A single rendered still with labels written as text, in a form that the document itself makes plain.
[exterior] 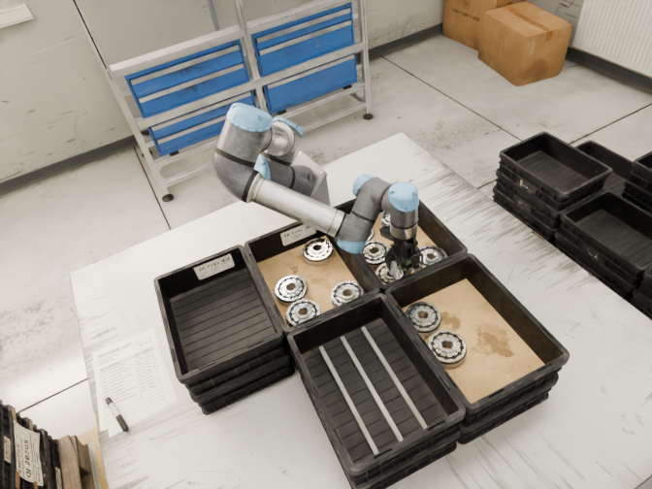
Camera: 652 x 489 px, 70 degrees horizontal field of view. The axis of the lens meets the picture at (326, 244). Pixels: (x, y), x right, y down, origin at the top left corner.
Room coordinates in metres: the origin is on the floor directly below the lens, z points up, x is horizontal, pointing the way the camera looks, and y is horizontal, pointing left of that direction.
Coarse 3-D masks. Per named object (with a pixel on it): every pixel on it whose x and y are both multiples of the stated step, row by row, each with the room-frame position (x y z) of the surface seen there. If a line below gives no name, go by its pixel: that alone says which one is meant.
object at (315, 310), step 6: (300, 300) 0.87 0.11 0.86; (306, 300) 0.87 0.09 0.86; (294, 306) 0.86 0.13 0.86; (312, 306) 0.85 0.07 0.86; (318, 306) 0.84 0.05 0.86; (288, 312) 0.84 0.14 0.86; (294, 312) 0.83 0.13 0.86; (312, 312) 0.82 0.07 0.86; (318, 312) 0.82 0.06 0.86; (288, 318) 0.81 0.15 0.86; (294, 318) 0.81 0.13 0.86; (294, 324) 0.79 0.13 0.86
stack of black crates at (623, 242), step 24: (576, 216) 1.43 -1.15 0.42; (600, 216) 1.44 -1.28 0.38; (624, 216) 1.39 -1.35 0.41; (648, 216) 1.31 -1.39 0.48; (576, 240) 1.30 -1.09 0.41; (600, 240) 1.22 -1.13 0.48; (624, 240) 1.28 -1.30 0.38; (648, 240) 1.26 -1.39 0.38; (600, 264) 1.17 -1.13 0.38; (624, 264) 1.09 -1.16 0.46; (648, 264) 1.06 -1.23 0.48; (624, 288) 1.06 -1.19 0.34
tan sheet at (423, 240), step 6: (378, 216) 1.21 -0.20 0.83; (378, 222) 1.18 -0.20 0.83; (378, 228) 1.16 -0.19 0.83; (420, 228) 1.12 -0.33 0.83; (378, 234) 1.13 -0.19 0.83; (420, 234) 1.09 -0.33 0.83; (378, 240) 1.10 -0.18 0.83; (384, 240) 1.10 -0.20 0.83; (420, 240) 1.07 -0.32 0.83; (426, 240) 1.06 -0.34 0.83; (420, 246) 1.04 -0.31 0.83
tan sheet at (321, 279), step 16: (288, 256) 1.09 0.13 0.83; (336, 256) 1.06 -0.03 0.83; (272, 272) 1.04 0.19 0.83; (288, 272) 1.02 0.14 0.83; (304, 272) 1.01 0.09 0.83; (320, 272) 1.00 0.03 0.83; (336, 272) 0.99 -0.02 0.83; (272, 288) 0.97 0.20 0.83; (320, 288) 0.93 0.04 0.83; (320, 304) 0.87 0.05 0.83
